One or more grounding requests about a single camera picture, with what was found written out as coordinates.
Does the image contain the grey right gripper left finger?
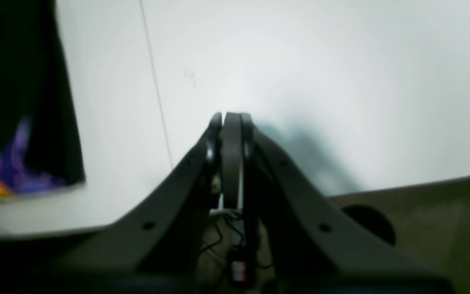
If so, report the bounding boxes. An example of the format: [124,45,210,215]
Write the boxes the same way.
[35,112,222,286]

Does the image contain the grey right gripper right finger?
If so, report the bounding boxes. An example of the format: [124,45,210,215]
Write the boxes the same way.
[222,112,443,286]

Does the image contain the black T-shirt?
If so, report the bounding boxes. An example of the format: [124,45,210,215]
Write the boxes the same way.
[0,0,85,201]

